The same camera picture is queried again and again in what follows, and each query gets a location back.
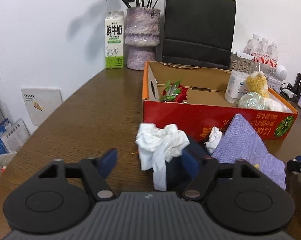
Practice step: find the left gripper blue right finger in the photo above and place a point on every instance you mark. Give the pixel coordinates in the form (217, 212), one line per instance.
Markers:
(202, 171)

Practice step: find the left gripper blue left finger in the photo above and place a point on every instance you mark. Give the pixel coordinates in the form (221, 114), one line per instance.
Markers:
(93, 173)

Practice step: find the dark navy cloth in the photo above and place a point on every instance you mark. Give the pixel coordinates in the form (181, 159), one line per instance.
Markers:
(181, 170)

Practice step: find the purple knitted cloth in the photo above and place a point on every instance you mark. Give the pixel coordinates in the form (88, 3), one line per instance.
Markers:
(241, 141)

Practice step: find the iridescent plastic bag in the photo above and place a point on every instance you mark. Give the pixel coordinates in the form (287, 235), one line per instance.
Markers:
(252, 100)

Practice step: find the white plastic wipes container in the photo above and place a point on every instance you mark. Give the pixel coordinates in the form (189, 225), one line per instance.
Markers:
(236, 86)

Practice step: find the yellow plush toy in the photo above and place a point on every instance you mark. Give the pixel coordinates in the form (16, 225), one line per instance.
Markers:
(257, 82)

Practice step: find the small crumpled white tissue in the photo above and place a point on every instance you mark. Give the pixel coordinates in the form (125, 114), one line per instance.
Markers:
(213, 139)

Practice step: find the white charger plug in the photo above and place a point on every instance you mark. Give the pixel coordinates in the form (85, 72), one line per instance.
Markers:
(289, 94)

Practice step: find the black power adapter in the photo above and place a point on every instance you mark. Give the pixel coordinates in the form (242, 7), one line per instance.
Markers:
(297, 84)

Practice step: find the white floral tin box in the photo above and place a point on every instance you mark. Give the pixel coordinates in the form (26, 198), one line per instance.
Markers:
(274, 84)

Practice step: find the red orange cardboard box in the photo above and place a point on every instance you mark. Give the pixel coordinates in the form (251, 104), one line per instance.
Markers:
(205, 106)

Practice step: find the red artificial rose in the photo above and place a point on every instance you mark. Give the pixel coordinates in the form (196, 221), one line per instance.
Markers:
(174, 92)

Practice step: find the white round speaker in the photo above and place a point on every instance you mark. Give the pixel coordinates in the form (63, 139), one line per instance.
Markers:
(280, 72)

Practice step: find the clear glass cup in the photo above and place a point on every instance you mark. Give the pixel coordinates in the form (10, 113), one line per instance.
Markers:
(265, 69)

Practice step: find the right pink water bottle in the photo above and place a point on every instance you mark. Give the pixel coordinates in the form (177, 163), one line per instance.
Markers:
(273, 55)

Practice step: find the pink water bottle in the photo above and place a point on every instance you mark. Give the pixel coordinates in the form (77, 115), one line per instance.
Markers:
(264, 51)
(273, 55)
(253, 48)

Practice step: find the clear seed storage container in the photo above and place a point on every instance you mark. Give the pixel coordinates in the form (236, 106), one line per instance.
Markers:
(241, 62)

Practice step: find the middle pink water bottle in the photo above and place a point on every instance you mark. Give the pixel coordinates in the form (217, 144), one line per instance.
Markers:
(264, 51)

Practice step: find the left pink water bottle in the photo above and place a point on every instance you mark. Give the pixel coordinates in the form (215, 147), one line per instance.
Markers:
(253, 48)

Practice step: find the purple marbled ceramic vase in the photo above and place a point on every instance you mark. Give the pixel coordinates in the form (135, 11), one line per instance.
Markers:
(142, 35)

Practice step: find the white green milk carton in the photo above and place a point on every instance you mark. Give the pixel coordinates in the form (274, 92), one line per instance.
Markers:
(114, 39)

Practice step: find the black paper shopping bag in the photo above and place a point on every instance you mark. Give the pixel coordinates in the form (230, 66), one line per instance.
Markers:
(199, 32)

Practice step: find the white wall panel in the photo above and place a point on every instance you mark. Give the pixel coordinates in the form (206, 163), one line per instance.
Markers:
(41, 103)

